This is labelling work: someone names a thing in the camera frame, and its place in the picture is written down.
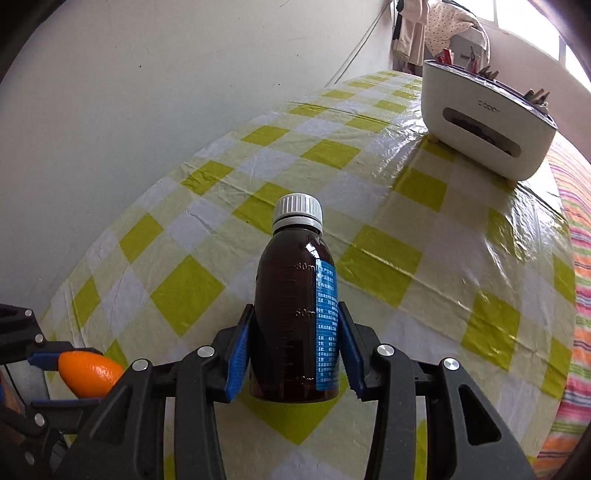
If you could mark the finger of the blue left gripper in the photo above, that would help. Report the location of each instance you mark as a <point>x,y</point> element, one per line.
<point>70,404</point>
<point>48,360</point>

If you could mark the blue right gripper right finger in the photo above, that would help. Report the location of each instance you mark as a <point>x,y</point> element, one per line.
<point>353,352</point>

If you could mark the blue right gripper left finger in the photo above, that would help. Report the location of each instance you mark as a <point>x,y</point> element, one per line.
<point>236,354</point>

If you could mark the orange tangerine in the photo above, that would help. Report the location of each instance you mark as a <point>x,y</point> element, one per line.
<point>87,374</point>

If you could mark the brown medicine bottle white cap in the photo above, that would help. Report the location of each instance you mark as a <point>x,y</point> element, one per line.
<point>293,349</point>

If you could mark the yellow checkered plastic tablecloth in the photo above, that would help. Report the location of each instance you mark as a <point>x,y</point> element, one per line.
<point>439,255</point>

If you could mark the white desktop organizer box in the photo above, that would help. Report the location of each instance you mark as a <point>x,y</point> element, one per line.
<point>485,120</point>

